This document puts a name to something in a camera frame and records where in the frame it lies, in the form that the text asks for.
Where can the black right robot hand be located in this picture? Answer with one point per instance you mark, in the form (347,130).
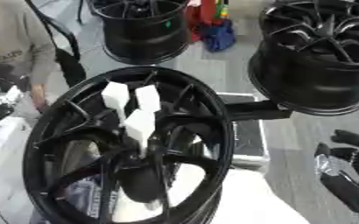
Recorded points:
(347,186)

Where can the black shoulder bag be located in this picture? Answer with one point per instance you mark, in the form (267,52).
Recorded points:
(67,62)

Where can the black wheel stand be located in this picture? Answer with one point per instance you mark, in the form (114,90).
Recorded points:
(256,110)

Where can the black wheel rim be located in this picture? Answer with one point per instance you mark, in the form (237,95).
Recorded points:
(318,55)
(144,29)

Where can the black spoked wheel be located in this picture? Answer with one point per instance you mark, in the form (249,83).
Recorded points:
(80,163)

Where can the blue bag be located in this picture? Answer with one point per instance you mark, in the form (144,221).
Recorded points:
(218,35)

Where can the red bag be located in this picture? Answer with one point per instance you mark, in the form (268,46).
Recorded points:
(200,17)

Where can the person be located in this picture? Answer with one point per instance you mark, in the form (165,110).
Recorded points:
(14,46)

